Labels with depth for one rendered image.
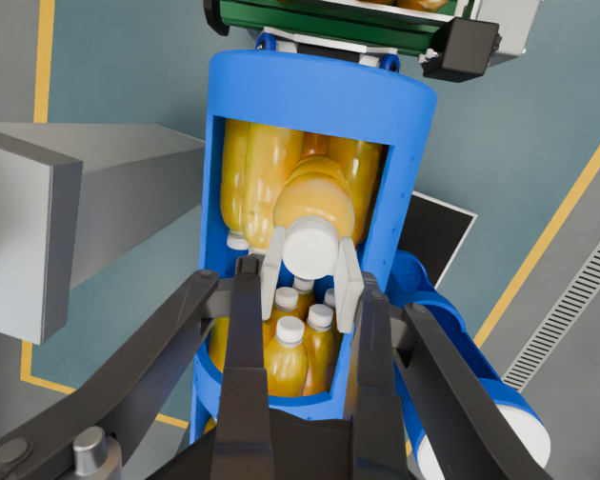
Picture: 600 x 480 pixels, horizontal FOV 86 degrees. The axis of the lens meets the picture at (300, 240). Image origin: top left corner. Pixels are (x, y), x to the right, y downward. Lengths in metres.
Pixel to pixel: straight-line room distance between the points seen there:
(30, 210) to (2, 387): 2.40
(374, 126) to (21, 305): 0.68
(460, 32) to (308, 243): 0.46
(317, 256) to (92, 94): 1.71
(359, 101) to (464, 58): 0.30
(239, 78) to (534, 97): 1.58
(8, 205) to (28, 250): 0.08
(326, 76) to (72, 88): 1.67
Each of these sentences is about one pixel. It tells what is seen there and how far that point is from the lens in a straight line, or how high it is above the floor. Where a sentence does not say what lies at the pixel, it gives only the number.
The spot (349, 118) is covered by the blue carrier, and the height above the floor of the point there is 1.23.
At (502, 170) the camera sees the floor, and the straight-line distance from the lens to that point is 1.79.
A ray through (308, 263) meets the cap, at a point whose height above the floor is 1.35.
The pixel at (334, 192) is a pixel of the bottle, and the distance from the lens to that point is 0.26.
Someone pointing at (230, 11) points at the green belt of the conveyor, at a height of 0.89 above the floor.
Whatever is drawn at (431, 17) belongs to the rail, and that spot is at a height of 0.98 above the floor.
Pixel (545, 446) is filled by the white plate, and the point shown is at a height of 1.04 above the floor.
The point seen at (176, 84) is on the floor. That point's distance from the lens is 1.68.
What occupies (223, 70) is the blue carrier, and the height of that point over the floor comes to 1.19.
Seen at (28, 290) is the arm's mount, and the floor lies 1.07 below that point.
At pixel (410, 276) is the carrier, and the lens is 1.61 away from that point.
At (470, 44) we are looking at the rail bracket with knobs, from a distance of 0.60.
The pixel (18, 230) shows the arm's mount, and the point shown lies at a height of 1.07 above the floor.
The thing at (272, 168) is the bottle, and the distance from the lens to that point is 0.40.
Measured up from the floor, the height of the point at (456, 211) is 0.15.
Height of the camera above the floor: 1.55
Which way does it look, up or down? 70 degrees down
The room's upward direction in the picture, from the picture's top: 172 degrees counter-clockwise
